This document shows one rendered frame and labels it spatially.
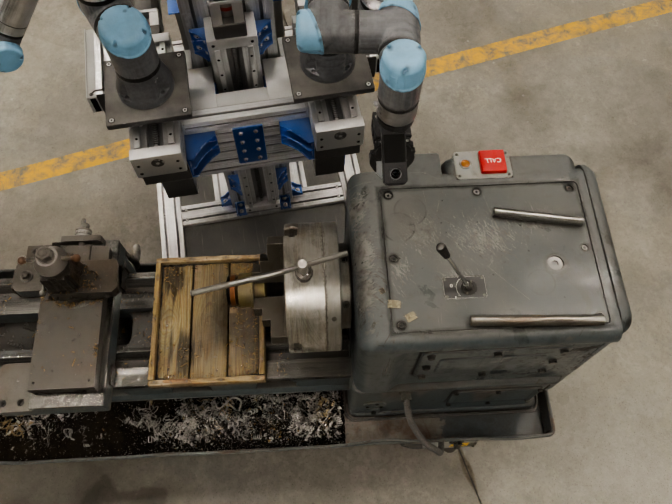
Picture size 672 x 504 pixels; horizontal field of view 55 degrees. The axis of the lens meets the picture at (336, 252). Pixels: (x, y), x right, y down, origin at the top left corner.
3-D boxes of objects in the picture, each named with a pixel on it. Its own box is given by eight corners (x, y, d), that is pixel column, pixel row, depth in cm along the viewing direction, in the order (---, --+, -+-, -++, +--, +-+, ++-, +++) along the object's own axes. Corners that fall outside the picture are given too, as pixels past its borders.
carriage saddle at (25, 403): (128, 247, 186) (122, 238, 181) (113, 410, 166) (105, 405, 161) (22, 252, 185) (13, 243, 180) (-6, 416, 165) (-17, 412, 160)
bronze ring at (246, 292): (264, 264, 156) (225, 265, 156) (264, 300, 152) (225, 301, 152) (267, 279, 164) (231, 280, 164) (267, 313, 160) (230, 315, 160)
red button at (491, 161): (501, 153, 156) (503, 148, 154) (505, 175, 153) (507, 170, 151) (476, 154, 156) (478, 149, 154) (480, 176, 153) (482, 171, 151)
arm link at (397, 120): (422, 113, 114) (376, 115, 114) (419, 128, 119) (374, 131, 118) (416, 79, 118) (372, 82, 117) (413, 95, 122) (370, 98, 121)
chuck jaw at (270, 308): (299, 294, 155) (301, 340, 149) (300, 303, 159) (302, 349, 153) (253, 296, 154) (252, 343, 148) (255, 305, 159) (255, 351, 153)
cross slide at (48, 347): (115, 240, 181) (110, 232, 177) (99, 392, 162) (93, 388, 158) (54, 242, 180) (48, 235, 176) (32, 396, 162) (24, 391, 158)
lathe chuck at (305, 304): (321, 242, 178) (321, 204, 147) (326, 357, 170) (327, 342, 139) (288, 243, 178) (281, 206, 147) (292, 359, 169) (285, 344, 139)
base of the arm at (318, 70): (296, 44, 181) (294, 17, 172) (349, 37, 182) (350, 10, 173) (304, 86, 174) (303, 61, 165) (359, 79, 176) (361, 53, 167)
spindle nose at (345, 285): (346, 255, 172) (349, 232, 151) (351, 333, 166) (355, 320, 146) (335, 255, 172) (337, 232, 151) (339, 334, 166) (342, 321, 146)
